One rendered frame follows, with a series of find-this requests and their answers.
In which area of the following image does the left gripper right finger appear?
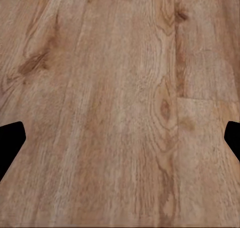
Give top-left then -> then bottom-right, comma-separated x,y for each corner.
224,121 -> 240,161

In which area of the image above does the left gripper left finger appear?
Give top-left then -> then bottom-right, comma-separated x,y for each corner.
0,121 -> 26,181

